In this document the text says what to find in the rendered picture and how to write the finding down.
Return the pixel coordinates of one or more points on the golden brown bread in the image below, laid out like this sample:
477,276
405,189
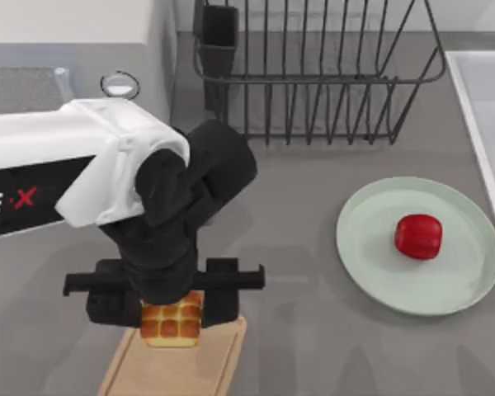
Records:
171,326

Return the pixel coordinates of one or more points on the wooden cutting board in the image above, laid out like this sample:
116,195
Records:
169,371

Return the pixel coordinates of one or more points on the pale green plate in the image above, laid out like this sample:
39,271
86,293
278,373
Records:
375,255

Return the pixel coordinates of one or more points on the clear glass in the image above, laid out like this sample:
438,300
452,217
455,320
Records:
119,84

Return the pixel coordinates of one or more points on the grey speckled mat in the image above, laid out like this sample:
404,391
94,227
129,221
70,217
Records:
16,88

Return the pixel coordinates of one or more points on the dark utensil holder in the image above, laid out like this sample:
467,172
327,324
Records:
214,37

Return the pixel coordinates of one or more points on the white sink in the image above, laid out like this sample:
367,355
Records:
486,123

